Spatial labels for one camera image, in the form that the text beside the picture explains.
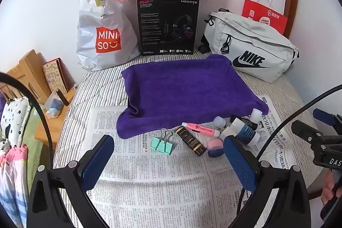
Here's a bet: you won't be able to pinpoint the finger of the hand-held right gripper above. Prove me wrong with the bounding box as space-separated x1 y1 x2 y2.
291 120 326 149
313 108 342 135

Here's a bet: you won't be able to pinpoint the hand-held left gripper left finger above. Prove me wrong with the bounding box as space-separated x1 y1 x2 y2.
27 134 115 228

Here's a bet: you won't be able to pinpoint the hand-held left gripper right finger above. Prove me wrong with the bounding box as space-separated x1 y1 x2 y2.
223 136 312 228

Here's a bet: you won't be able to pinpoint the pink and blue round container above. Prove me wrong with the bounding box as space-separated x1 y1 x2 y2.
207 138 225 158

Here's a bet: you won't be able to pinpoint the white and blue bottle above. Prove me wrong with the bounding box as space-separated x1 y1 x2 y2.
231 121 260 147

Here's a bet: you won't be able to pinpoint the mint green binder clip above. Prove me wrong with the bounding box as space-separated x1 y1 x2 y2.
152 129 175 156

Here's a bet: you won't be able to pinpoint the person's right hand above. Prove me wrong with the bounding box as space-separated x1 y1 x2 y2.
321 171 342 206

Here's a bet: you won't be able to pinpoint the white squeeze tube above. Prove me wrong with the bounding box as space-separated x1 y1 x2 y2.
220 117 241 140

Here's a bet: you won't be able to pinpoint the black tube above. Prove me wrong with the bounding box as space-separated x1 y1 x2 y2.
230 115 258 130

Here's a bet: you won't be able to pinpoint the pink tube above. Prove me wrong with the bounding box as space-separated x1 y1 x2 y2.
182 122 222 138

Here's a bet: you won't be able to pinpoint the newspaper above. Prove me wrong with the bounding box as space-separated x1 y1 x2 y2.
80 94 297 228

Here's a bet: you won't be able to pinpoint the translucent box blue contents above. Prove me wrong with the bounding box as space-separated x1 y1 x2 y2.
44 92 67 120

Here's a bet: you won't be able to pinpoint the striped bed sheet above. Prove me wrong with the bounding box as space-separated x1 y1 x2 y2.
52 46 324 228

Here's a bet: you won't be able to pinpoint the pink cloth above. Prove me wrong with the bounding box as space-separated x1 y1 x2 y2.
0 145 29 220

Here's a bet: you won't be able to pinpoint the purple towel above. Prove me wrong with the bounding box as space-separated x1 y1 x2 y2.
117 54 269 140

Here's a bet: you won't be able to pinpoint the white floral cloth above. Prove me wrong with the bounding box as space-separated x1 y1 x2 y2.
0 96 33 155

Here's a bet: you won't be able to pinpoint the patterned book red edge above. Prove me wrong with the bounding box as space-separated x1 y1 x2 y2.
42 57 72 97

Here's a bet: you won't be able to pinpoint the grey waist bag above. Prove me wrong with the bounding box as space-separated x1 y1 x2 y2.
199 9 300 83

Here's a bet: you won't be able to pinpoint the small red paper bag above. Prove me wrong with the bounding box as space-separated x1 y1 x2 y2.
242 0 288 37

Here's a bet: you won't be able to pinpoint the wooden nightstand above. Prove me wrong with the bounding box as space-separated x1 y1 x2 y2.
0 50 78 164

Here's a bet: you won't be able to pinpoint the white plastic shopping bag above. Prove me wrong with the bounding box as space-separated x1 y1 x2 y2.
76 0 141 72

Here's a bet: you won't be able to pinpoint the black headset box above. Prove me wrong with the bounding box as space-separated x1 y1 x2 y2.
136 0 201 56

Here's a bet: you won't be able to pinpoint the black cable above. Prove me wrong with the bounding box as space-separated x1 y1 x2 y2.
0 72 52 168
239 84 342 220

